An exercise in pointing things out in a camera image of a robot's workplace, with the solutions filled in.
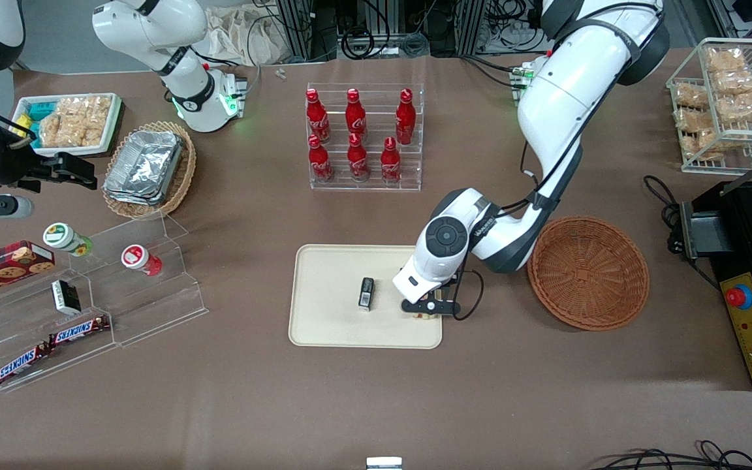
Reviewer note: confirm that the red lid yogurt cup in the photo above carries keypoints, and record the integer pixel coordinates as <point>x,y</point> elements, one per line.
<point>138,258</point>

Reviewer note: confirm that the black white small carton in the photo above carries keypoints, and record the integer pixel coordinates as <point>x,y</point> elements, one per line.
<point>66,297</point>

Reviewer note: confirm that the red cola bottle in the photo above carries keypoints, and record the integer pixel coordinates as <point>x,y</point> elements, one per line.
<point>390,164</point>
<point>358,162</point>
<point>320,163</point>
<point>405,121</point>
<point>317,121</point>
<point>356,117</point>

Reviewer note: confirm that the aluminium frame post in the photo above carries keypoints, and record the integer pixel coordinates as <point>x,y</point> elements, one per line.
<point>297,26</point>
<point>470,23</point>

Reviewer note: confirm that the black appliance housing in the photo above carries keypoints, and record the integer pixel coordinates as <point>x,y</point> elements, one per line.
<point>741,261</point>

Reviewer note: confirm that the green sunflower lid cup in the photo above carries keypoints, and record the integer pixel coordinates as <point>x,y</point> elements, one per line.
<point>62,237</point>

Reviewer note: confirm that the red cookie box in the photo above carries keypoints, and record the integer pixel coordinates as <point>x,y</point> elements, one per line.
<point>4,267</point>

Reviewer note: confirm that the clear acrylic bottle rack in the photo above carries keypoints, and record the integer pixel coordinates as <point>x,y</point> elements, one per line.
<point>376,186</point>

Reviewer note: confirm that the oval light wicker basket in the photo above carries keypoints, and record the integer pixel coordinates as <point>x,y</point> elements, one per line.
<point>183,176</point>

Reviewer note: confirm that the beige plastic tray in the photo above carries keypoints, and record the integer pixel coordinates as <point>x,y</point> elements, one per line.
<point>330,307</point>

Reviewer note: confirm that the rice cracker packs pile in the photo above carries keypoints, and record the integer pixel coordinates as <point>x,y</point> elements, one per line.
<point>76,121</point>

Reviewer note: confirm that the teal snack pack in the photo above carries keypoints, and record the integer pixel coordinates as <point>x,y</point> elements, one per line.
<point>40,109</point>

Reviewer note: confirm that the small black box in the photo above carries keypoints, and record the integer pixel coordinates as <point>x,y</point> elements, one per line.
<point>366,294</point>

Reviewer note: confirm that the white rectangular snack tray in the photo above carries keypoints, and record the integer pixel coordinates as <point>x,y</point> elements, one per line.
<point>113,124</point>

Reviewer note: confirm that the beige cloth bag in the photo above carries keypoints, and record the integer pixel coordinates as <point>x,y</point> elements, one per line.
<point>245,36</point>

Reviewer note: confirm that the stacked aluminium foil trays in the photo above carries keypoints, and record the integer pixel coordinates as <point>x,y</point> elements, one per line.
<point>144,166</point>

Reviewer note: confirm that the round brown wicker basket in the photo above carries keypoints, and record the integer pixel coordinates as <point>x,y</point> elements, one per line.
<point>588,274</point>

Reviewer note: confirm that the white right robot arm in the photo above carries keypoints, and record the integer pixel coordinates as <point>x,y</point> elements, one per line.
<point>154,26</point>

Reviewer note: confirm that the red emergency stop button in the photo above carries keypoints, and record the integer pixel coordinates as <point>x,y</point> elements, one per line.
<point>739,297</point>

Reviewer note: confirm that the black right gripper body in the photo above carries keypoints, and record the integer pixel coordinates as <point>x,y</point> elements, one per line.
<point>15,168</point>

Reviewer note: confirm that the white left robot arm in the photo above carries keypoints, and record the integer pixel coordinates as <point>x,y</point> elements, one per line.
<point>559,111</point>

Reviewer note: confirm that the snickers chocolate bar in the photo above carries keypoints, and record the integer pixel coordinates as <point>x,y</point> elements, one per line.
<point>20,364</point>
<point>79,331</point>

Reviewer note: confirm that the bagged rice cracker pack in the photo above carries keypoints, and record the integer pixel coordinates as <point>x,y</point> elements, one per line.
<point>690,119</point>
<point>736,81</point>
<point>725,60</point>
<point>690,96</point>
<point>745,106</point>
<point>702,145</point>

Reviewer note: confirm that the white grey device edge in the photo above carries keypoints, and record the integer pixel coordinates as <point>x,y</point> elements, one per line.
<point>384,463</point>

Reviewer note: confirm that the clear acrylic step shelf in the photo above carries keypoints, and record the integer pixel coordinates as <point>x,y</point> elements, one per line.
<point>154,307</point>

